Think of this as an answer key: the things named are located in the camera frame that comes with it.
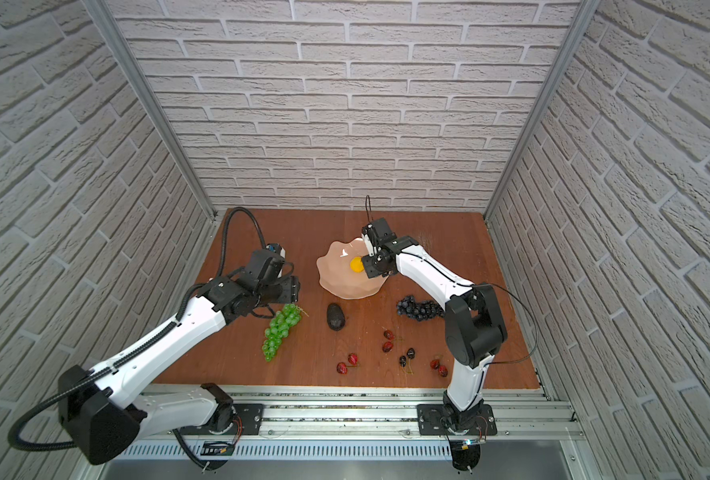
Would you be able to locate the red cherry pair right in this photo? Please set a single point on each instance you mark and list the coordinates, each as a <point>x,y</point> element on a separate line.
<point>439,367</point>

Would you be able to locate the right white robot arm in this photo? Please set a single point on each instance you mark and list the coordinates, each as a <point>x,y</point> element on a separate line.
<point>475,328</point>

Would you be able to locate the right corner aluminium post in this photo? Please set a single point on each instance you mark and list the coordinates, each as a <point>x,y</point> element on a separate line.
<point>565,54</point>

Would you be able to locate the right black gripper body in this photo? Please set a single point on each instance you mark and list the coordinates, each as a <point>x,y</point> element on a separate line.
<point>374,263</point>

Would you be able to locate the green grape bunch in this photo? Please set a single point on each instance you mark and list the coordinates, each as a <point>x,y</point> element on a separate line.
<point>279,329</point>

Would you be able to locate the dark blue grape bunch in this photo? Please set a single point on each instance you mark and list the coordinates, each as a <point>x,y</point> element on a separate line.
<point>420,311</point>

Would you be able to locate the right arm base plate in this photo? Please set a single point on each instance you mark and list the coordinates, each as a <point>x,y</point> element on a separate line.
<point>437,420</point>

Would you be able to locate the red cherry pair front left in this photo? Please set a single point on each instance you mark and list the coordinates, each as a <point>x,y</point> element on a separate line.
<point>345,366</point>

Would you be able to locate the aluminium mounting rail frame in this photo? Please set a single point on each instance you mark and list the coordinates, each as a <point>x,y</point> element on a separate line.
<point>302,423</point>

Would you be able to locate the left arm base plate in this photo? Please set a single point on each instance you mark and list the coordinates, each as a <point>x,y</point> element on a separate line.
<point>241,420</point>

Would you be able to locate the pink wavy fruit bowl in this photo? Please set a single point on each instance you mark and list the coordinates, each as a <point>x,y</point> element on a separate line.
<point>337,277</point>

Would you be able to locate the black avocado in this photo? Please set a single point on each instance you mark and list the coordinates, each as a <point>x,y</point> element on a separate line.
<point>335,317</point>

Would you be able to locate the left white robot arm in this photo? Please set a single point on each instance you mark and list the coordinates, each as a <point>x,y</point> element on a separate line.
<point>105,411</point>

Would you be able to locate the yellow lemon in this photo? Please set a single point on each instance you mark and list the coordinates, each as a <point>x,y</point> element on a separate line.
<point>356,265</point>

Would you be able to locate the left corner aluminium post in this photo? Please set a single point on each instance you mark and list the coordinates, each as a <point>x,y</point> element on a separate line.
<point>120,48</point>

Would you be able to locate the dark cherry pair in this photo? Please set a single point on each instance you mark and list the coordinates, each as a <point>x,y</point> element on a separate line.
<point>406,359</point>

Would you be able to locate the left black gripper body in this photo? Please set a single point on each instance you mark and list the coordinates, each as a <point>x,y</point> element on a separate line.
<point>289,288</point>

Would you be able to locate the red cherry pair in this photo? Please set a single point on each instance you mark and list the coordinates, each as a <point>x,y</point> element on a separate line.
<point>389,343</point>
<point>345,366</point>
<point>439,367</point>

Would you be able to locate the red cherry pair middle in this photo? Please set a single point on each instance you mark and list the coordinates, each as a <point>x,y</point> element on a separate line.
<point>389,343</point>

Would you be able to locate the corner aluminium post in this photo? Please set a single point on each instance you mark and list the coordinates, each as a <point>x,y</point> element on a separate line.
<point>565,54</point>
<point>120,48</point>

